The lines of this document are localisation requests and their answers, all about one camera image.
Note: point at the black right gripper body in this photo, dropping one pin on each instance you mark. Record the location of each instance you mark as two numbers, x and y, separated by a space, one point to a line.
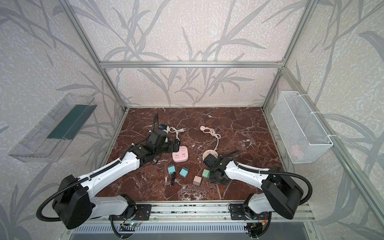
218 176

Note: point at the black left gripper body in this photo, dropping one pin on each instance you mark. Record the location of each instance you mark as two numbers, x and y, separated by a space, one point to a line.
173 145

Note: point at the light green charger cube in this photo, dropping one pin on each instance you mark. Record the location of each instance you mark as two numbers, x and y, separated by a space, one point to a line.
206 173

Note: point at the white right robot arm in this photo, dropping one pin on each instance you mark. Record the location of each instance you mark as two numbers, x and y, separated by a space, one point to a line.
280 193

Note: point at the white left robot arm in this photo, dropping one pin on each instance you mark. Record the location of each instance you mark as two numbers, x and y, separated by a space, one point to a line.
77 202

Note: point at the beige round power strip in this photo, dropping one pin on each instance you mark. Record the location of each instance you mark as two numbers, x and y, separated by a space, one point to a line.
210 152

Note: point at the beige pink charger cube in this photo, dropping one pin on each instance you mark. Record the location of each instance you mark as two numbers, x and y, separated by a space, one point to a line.
197 181

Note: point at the pink square power strip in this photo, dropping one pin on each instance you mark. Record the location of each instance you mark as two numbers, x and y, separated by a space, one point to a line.
181 156

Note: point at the pink object in basket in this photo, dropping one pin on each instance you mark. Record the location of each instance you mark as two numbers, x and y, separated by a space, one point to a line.
297 152

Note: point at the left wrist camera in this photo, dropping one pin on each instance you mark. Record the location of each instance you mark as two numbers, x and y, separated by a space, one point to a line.
163 127

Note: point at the teal charger cube with cable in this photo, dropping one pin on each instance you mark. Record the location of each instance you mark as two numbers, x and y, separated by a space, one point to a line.
172 172

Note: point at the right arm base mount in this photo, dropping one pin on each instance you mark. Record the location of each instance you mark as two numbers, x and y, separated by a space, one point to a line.
242 212

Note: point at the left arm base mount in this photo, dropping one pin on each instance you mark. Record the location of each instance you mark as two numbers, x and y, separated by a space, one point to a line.
134 212

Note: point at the aluminium cage frame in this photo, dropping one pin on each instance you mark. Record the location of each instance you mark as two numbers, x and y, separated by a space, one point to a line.
373 199

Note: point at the white wire mesh basket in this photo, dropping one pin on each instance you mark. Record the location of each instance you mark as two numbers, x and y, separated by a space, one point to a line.
298 125

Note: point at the clear plastic wall bin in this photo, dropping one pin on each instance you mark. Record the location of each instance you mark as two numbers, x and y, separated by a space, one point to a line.
50 138

